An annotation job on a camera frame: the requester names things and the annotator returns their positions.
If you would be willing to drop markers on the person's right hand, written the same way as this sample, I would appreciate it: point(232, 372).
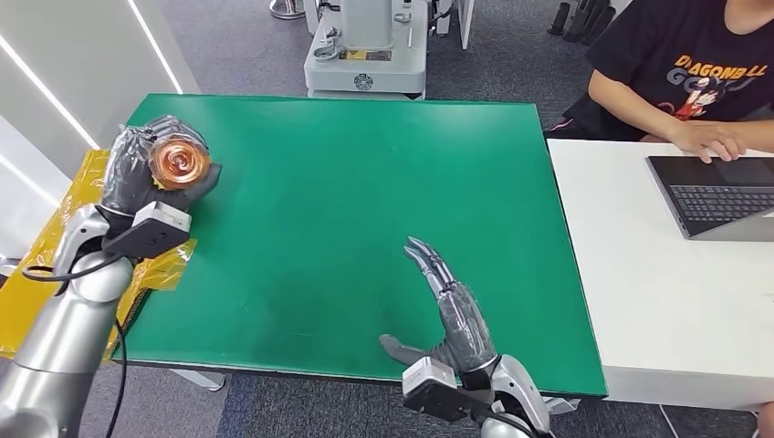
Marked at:
point(710, 138)

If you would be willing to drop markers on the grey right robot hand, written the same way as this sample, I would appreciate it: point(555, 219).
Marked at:
point(462, 329)

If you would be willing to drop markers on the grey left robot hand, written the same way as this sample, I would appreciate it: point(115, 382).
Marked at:
point(124, 172)

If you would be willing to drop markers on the orange detergent bottle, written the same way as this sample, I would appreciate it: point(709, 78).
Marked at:
point(179, 162)

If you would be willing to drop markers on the person's right forearm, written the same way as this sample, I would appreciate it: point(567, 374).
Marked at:
point(635, 112)

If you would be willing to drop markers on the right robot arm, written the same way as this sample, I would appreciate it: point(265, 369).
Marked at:
point(520, 393)

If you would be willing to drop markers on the person's left forearm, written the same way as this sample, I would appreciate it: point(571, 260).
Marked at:
point(762, 136)

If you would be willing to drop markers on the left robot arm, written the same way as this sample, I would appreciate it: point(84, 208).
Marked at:
point(66, 338)

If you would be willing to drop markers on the dark grey laptop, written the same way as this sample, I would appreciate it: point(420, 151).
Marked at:
point(713, 199)

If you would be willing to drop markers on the person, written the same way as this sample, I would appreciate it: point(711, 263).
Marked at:
point(683, 54)

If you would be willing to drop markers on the white table foot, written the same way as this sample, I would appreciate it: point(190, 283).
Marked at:
point(562, 405)
point(199, 379)

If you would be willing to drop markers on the white desk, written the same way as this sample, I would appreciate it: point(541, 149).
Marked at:
point(665, 302)

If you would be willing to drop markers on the yellow plastic sheet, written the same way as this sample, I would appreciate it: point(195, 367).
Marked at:
point(15, 314)

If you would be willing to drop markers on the black chair base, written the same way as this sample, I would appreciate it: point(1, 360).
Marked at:
point(559, 18)

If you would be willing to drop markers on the silver round stand base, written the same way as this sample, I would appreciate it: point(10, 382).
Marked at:
point(287, 9)

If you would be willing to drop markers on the white machine with column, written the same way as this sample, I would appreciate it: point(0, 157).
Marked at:
point(363, 66)

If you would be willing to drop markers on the white cabinet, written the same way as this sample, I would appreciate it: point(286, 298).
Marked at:
point(462, 18)

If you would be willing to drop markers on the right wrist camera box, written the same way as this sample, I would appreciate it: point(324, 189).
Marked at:
point(429, 381)

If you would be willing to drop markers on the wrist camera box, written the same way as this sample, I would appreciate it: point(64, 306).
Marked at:
point(429, 381)
point(151, 230)

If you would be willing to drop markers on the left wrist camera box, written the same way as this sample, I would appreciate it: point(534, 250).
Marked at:
point(151, 230)

